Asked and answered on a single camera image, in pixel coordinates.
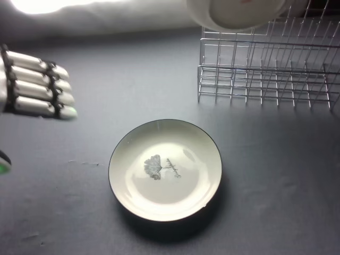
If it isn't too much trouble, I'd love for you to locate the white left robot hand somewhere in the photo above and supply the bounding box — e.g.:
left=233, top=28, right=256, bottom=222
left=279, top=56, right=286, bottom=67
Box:
left=0, top=44, right=78, bottom=175

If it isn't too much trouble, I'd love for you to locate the chrome wire dish rack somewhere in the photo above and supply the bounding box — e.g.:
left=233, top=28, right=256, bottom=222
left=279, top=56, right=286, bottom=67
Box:
left=197, top=0, right=340, bottom=111

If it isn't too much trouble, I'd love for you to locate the grey tablecloth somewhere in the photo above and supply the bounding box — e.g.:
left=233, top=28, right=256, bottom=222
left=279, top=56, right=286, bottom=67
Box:
left=0, top=0, right=340, bottom=255

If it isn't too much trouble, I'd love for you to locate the white plate with dark rim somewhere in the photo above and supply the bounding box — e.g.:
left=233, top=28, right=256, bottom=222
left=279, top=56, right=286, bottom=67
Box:
left=185, top=0, right=295, bottom=34
left=108, top=118, right=222, bottom=223

